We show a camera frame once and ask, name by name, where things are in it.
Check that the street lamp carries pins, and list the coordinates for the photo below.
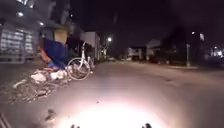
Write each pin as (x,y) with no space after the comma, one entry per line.
(109,39)

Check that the blue tarpaulin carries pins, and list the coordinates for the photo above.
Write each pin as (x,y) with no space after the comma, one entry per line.
(56,53)

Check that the robot's own part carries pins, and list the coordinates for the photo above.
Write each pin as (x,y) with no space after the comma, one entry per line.
(75,126)
(146,125)

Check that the pole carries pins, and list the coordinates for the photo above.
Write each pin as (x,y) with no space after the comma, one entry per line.
(188,55)

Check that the grey asphalt road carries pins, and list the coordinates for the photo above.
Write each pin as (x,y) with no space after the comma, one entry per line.
(140,86)

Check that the pale building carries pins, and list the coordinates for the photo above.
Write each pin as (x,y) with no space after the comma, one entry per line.
(135,52)

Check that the white building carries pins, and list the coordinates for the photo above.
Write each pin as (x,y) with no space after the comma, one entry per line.
(90,40)

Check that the pile of rubble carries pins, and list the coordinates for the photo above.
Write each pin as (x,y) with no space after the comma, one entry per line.
(38,77)

